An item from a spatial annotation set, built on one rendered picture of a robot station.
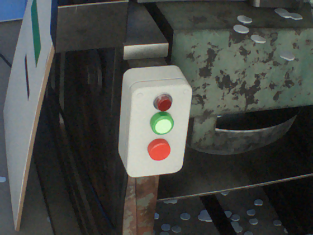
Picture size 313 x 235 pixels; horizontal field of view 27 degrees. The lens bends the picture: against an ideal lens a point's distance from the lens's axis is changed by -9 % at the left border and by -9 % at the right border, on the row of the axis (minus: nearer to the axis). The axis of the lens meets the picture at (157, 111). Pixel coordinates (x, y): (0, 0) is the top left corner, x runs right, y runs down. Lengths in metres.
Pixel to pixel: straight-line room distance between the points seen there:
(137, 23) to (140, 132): 0.16
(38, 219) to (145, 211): 0.57
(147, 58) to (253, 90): 0.20
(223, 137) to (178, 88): 0.35
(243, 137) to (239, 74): 0.21
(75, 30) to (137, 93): 0.12
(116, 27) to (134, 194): 0.25
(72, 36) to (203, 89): 0.23
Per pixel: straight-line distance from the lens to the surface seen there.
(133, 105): 0.84
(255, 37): 0.94
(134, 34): 0.92
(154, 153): 0.88
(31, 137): 1.35
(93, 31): 0.88
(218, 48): 0.97
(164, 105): 0.84
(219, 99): 1.02
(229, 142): 1.19
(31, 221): 1.55
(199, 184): 1.20
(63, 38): 0.87
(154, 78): 0.85
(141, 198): 1.01
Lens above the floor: 1.07
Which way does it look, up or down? 34 degrees down
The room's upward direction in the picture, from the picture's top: 6 degrees clockwise
